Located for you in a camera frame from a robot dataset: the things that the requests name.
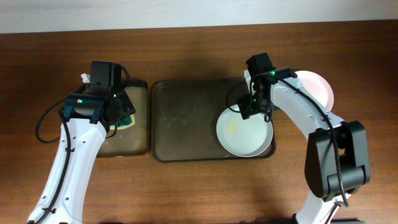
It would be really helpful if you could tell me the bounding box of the yellow green sponge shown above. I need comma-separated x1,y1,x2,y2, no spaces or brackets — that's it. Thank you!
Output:
117,114,136,130

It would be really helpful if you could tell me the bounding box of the pale green plate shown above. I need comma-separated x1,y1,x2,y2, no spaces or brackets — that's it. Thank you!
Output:
216,109,274,157

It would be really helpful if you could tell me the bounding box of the pink plate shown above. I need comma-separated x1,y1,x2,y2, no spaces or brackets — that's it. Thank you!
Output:
295,70,334,110

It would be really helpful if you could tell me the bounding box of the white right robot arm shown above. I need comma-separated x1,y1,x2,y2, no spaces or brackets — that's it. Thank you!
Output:
238,68,371,223

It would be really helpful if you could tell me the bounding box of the small black water tray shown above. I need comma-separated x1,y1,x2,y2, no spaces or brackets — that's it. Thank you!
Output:
97,80,148,157

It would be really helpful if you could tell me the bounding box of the large brown serving tray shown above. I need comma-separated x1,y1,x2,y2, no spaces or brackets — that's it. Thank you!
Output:
150,79,277,163

